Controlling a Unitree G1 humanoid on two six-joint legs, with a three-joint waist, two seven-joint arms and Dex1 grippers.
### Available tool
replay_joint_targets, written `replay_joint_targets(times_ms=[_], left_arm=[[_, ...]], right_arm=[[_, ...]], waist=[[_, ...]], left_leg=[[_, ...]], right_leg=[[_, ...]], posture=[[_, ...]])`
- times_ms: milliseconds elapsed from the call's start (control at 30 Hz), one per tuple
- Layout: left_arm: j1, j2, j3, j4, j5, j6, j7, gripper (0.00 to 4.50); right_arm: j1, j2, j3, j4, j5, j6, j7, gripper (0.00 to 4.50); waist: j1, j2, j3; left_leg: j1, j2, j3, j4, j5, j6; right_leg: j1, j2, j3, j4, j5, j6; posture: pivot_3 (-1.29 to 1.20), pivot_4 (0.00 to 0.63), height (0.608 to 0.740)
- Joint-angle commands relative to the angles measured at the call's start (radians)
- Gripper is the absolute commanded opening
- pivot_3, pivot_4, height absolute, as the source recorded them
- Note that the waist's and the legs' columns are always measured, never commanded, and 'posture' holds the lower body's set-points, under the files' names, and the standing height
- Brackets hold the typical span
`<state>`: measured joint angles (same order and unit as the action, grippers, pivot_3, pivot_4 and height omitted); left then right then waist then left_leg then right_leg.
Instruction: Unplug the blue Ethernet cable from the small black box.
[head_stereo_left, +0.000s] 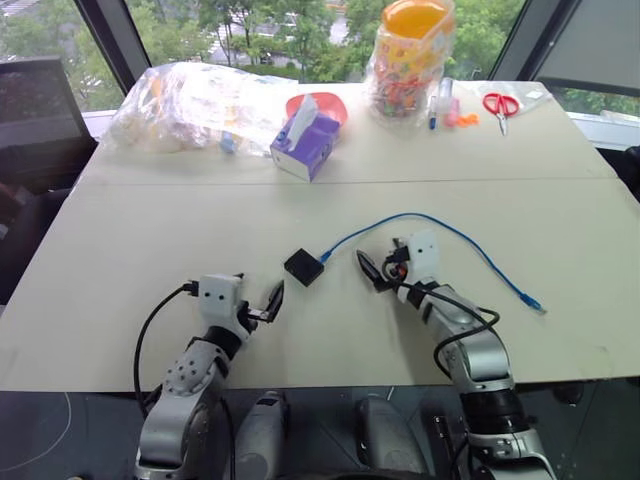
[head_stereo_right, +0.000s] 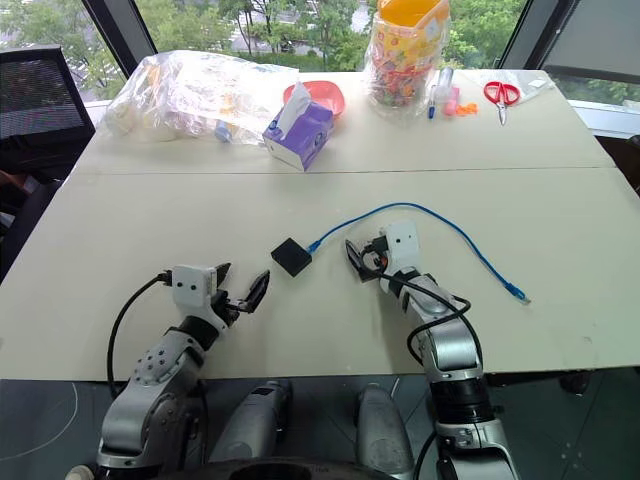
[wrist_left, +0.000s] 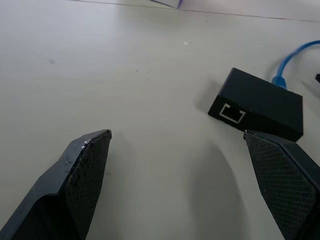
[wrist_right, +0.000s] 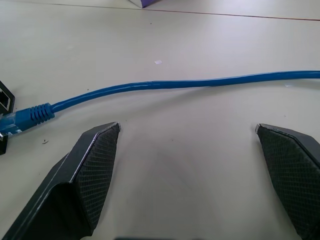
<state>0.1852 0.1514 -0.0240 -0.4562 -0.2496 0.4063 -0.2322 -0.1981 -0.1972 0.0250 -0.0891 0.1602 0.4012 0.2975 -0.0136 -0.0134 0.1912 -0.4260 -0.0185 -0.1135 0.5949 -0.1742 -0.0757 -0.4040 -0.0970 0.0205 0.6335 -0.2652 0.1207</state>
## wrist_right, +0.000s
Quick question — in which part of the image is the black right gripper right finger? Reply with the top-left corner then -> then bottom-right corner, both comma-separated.
254,122 -> 320,240

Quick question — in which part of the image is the purple box corner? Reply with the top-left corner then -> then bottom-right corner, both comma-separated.
128,0 -> 163,9

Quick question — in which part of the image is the black network device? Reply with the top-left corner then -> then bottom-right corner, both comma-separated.
0,80 -> 16,156

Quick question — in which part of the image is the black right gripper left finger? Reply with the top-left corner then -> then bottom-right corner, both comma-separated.
0,121 -> 122,240

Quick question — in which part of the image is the blue Ethernet cable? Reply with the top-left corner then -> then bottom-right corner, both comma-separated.
0,70 -> 320,138

